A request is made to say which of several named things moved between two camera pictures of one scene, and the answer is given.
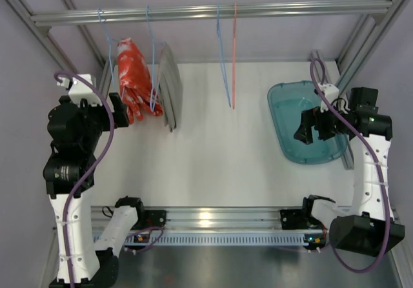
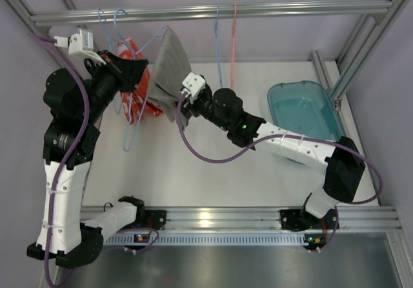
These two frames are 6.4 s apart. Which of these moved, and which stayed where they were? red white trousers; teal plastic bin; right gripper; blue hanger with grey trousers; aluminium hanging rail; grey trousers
Moved: right gripper; blue hanger with grey trousers; grey trousers
Stayed: red white trousers; aluminium hanging rail; teal plastic bin
